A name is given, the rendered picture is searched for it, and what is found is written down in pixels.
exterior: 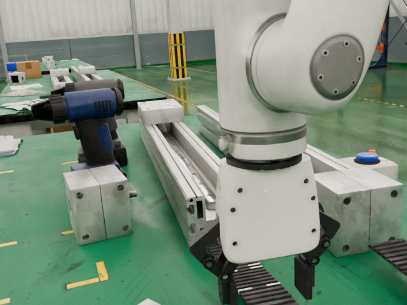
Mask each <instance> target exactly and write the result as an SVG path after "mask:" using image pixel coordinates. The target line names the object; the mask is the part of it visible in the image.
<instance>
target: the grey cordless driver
mask: <svg viewBox="0 0 407 305"><path fill-rule="evenodd" d="M101 88H110V89H111V90H112V89H113V88H117V89H118V90H120V91H121V94H122V98H123V99H124V98H125V95H124V85H123V81H122V80H120V78H118V79H117V80H114V78H111V79H98V80H85V81H78V84H74V82H70V83H65V86H63V87H60V88H57V89H54V90H51V95H53V94H61V96H63V95H64V93H67V92H73V91H84V90H95V89H101ZM48 97H49V95H46V96H40V97H39V98H40V99H46V98H48ZM102 121H103V122H105V123H108V127H109V130H110V134H111V138H112V141H113V145H114V149H113V151H112V152H113V155H114V158H115V161H117V162H118V164H119V165H120V166H126V165H128V159H127V149H126V147H125V145H124V143H123V142H121V141H120V139H119V137H118V135H117V132H116V129H117V123H116V119H115V117H111V118H106V119H102ZM84 162H86V160H85V156H84V152H83V150H82V147H79V148H78V163H84Z"/></svg>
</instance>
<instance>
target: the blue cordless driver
mask: <svg viewBox="0 0 407 305"><path fill-rule="evenodd" d="M123 111H124V102H123V98H122V94H121V91H120V90H118V89H117V88H113V89H112V90H111V89H110V88H101V89H95V90H84V91H73V92H67V93H64V95H63V96H61V94H53V95H49V97H48V99H46V100H42V101H40V102H37V103H34V104H32V105H31V111H21V112H16V114H17V116H23V115H28V114H32V116H33V119H34V120H44V121H51V122H53V123H54V125H55V124H60V123H65V122H66V120H67V121H68V122H69V123H75V125H73V126H72V128H73V132H74V135H75V138H76V140H79V139H80V142H81V146H82V150H83V152H84V156H85V160H86V162H84V163H78V164H74V165H71V172H72V171H79V170H83V169H90V168H97V167H101V166H107V165H115V166H116V167H117V169H118V170H120V172H121V173H122V174H123V175H124V176H125V177H126V178H127V173H126V172H125V171H124V170H123V169H122V168H121V167H120V165H119V164H118V162H117V161H115V158H114V155H113V152H112V151H113V149H114V145H113V141H112V138H111V134H110V130H109V127H108V123H105V122H103V121H102V119H106V118H111V117H114V116H115V114H116V115H117V116H120V115H121V114H122V113H123Z"/></svg>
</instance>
